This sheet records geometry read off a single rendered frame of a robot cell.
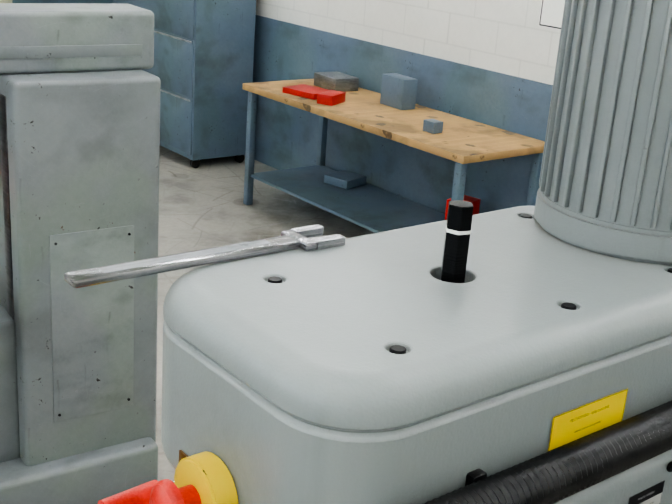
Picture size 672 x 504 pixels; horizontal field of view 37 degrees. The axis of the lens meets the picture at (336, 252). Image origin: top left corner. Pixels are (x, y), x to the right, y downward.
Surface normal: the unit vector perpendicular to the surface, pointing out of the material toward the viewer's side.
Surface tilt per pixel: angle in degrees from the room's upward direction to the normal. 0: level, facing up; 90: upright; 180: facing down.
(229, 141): 90
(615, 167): 90
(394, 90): 90
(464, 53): 90
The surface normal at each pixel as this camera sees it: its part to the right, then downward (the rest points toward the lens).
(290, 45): -0.78, 0.15
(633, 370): 0.62, 0.30
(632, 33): -0.61, 0.22
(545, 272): 0.07, -0.94
